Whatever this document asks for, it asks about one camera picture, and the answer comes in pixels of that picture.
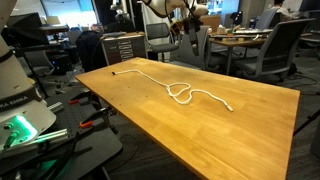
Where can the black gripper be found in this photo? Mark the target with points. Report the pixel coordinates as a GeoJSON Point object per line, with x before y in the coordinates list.
{"type": "Point", "coordinates": [192, 27]}

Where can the grey office chair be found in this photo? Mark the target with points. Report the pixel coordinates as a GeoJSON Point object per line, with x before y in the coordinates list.
{"type": "Point", "coordinates": [266, 18]}
{"type": "Point", "coordinates": [278, 40]}
{"type": "Point", "coordinates": [181, 50]}

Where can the brown cardboard box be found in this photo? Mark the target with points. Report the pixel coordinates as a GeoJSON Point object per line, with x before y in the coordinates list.
{"type": "Point", "coordinates": [211, 21]}

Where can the black mesh office chair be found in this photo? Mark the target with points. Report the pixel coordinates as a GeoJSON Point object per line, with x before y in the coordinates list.
{"type": "Point", "coordinates": [158, 31]}

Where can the wooden office desk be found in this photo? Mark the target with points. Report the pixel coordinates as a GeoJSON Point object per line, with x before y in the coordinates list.
{"type": "Point", "coordinates": [238, 42]}

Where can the grey drawer tool cabinet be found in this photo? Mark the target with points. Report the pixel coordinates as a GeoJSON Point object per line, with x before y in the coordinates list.
{"type": "Point", "coordinates": [123, 50]}

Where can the person in white shirt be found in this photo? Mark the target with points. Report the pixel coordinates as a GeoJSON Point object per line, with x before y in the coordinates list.
{"type": "Point", "coordinates": [281, 10]}

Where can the black draped cloth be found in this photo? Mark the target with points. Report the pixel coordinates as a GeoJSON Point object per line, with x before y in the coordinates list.
{"type": "Point", "coordinates": [90, 48]}

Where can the black computer tower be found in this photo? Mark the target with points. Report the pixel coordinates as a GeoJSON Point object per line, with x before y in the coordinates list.
{"type": "Point", "coordinates": [60, 63]}

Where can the black tripod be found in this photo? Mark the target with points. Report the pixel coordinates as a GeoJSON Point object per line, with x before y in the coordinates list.
{"type": "Point", "coordinates": [308, 121]}

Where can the black box on stand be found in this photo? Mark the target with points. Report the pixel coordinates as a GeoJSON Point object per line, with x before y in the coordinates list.
{"type": "Point", "coordinates": [23, 26]}

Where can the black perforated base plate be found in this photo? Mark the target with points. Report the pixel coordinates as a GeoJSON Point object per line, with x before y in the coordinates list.
{"type": "Point", "coordinates": [83, 146]}

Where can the aluminium extrusion rail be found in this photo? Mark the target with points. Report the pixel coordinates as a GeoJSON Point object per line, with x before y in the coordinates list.
{"type": "Point", "coordinates": [55, 107]}
{"type": "Point", "coordinates": [50, 136]}

